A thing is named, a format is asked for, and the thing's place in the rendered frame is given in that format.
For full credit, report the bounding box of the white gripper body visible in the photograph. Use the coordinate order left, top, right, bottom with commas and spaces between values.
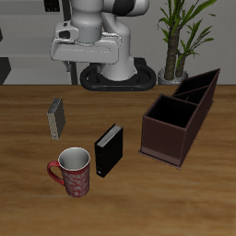
50, 31, 121, 65

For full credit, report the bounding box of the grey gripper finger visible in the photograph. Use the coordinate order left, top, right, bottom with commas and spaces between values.
63, 60, 73, 73

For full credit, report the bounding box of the yellow book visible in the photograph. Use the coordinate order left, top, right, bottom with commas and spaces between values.
46, 96, 66, 141

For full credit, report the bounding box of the black book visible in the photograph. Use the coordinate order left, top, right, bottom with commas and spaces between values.
94, 123, 124, 179

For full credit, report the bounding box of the dark brown desk caddy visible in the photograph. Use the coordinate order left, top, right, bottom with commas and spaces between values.
137, 67, 221, 170

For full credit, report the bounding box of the green pot plant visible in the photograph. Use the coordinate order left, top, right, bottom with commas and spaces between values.
157, 0, 218, 86

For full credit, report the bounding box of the red patterned mug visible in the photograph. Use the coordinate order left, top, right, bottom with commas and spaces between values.
46, 147, 92, 198

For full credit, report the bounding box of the black wall panel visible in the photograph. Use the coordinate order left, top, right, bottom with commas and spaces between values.
43, 0, 61, 13

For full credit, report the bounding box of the dark block by wall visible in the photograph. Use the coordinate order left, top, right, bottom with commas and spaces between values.
0, 56, 12, 86

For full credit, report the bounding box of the flat black base plate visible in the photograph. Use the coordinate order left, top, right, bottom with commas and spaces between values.
79, 57, 158, 92

